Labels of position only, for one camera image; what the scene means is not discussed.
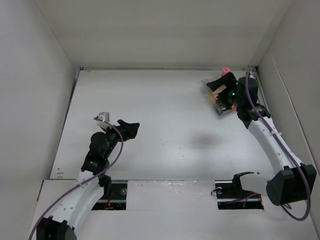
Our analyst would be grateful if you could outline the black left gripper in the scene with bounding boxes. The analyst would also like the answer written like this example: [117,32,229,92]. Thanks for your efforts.
[101,120,139,159]

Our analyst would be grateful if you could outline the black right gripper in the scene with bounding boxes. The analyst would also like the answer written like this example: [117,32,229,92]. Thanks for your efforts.
[206,72,243,109]

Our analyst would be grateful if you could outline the pink capped glue stick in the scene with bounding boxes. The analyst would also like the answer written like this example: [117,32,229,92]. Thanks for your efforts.
[221,67,231,77]

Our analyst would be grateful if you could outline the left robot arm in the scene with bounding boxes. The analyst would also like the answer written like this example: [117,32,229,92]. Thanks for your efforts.
[29,115,140,240]

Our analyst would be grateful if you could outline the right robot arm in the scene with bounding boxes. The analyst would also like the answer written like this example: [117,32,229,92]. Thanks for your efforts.
[205,72,317,206]

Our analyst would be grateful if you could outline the clear tiered organizer container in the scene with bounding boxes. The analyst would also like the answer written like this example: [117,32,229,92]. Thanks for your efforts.
[201,78,235,116]

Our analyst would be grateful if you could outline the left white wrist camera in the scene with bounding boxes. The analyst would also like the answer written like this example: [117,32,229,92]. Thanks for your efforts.
[94,112,110,129]

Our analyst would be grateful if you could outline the aluminium rail right side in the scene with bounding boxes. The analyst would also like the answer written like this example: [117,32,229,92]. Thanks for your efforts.
[248,66,269,110]

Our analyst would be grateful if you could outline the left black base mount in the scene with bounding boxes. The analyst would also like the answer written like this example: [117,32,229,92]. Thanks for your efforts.
[92,182,128,211]

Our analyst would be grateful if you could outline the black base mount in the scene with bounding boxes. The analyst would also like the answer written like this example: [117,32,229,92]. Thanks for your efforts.
[92,182,128,211]
[210,181,264,210]

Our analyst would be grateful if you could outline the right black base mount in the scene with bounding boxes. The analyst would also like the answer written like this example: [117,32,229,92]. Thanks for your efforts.
[210,181,264,210]

